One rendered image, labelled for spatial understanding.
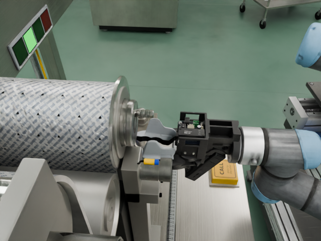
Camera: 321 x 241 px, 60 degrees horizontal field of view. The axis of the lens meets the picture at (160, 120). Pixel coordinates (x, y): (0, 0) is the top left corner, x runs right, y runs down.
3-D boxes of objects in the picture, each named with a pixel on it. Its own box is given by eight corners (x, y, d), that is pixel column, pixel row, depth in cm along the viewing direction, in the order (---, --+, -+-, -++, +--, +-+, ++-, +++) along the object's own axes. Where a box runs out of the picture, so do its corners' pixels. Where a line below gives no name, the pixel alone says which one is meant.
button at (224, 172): (237, 185, 77) (238, 180, 75) (211, 183, 77) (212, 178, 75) (234, 164, 82) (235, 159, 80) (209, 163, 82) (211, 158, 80)
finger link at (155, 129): (133, 110, 57) (177, 117, 56) (135, 129, 61) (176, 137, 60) (129, 120, 55) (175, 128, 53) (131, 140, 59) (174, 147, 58)
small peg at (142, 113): (153, 114, 45) (154, 108, 46) (135, 113, 45) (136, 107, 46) (153, 120, 46) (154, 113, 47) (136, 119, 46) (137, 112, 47)
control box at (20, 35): (19, 70, 72) (9, 46, 67) (17, 70, 72) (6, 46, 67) (53, 26, 90) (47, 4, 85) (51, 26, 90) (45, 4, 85)
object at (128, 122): (129, 126, 39) (136, 89, 44) (115, 126, 39) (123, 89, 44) (133, 155, 45) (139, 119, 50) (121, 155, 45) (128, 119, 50)
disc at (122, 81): (119, 187, 45) (106, 122, 34) (116, 187, 45) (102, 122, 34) (133, 122, 55) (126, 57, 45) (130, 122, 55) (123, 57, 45)
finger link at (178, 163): (152, 146, 56) (194, 144, 56) (152, 152, 57) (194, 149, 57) (153, 165, 52) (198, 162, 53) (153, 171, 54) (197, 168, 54)
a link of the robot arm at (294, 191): (292, 220, 60) (312, 193, 52) (243, 195, 64) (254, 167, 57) (301, 193, 65) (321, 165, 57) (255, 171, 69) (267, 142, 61)
